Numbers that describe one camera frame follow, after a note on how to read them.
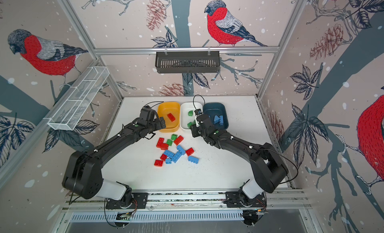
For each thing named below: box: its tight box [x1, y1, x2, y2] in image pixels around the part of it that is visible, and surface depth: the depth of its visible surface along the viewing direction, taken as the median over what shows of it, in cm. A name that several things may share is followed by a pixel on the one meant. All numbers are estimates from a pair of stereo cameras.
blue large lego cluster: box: [163, 149, 182, 163], surface depth 90 cm
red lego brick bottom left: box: [154, 159, 164, 167], surface depth 87 cm
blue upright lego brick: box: [176, 144, 186, 155], surface depth 91 cm
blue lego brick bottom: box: [188, 155, 200, 164], surface depth 87 cm
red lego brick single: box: [185, 147, 195, 157], surface depth 92 cm
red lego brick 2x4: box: [173, 135, 184, 146], surface depth 97 cm
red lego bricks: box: [167, 113, 176, 122], surface depth 109 cm
